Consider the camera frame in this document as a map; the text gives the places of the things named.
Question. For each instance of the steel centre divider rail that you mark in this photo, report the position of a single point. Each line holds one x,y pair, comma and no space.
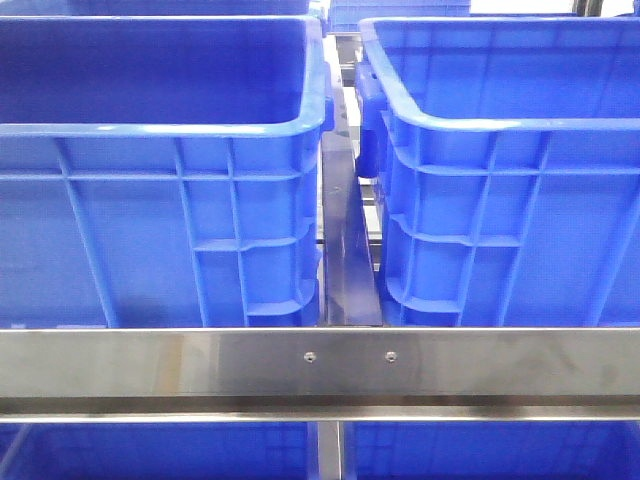
350,293

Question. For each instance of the blue bin lower left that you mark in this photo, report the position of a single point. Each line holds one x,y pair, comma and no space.
164,451

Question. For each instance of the blue bin lower right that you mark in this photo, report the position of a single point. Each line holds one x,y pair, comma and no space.
494,450

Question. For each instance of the blue plastic bin right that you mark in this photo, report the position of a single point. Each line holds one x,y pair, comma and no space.
504,153

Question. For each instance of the blue bin rear right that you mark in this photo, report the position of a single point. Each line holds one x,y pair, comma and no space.
345,15

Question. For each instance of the stainless steel front rail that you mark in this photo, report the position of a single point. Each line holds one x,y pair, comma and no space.
319,374

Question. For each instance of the blue bin rear left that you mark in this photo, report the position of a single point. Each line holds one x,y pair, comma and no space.
157,8

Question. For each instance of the blue plastic bin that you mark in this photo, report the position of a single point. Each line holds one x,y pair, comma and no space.
504,153
160,171

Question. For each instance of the blue plastic bin left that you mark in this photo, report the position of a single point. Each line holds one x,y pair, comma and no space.
160,171

